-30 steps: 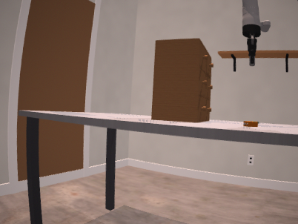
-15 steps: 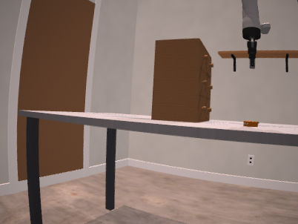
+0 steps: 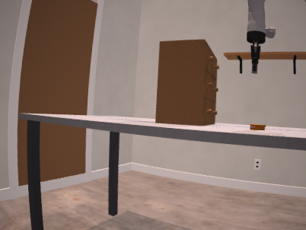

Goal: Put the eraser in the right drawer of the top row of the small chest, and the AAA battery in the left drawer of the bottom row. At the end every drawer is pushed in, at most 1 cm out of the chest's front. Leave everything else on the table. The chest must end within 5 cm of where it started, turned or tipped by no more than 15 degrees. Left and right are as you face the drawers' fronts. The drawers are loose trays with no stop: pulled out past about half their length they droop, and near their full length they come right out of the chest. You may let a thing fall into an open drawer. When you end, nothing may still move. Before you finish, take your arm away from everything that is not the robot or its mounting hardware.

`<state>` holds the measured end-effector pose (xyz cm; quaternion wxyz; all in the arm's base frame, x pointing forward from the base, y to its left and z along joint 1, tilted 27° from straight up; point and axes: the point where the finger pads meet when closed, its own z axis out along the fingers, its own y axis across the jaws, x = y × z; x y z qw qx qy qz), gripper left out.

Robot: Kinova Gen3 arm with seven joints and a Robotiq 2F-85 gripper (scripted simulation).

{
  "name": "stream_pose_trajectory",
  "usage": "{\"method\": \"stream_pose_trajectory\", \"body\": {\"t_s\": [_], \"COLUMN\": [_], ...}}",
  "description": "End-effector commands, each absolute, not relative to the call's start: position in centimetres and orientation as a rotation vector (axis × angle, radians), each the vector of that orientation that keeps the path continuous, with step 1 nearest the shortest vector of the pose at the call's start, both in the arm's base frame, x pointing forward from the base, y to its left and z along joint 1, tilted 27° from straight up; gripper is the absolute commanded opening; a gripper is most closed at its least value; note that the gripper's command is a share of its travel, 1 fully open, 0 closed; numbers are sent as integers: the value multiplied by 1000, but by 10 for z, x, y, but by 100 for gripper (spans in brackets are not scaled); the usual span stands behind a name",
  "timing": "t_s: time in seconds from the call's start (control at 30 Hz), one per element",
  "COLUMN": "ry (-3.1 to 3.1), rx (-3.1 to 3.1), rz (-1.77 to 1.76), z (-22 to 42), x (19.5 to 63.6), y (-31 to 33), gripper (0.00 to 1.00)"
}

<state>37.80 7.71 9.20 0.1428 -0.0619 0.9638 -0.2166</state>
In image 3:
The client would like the dark brown drawer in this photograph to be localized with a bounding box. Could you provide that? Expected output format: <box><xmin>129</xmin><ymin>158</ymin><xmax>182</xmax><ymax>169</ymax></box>
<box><xmin>202</xmin><ymin>98</ymin><xmax>212</xmax><ymax>124</ymax></box>
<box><xmin>212</xmin><ymin>54</ymin><xmax>219</xmax><ymax>80</ymax></box>
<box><xmin>211</xmin><ymin>77</ymin><xmax>218</xmax><ymax>101</ymax></box>
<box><xmin>204</xmin><ymin>70</ymin><xmax>213</xmax><ymax>98</ymax></box>
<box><xmin>210</xmin><ymin>101</ymin><xmax>217</xmax><ymax>123</ymax></box>
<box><xmin>205</xmin><ymin>44</ymin><xmax>213</xmax><ymax>74</ymax></box>

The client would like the brown wooden chest of drawers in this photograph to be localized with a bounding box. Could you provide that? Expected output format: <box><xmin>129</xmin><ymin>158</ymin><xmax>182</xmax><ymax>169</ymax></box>
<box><xmin>155</xmin><ymin>40</ymin><xmax>217</xmax><ymax>126</ymax></box>

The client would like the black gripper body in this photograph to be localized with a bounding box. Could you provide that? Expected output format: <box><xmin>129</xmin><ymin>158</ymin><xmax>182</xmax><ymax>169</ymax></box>
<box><xmin>247</xmin><ymin>30</ymin><xmax>266</xmax><ymax>46</ymax></box>

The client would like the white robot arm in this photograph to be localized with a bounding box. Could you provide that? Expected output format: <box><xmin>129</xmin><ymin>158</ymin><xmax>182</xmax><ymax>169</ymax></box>
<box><xmin>247</xmin><ymin>0</ymin><xmax>276</xmax><ymax>38</ymax></box>

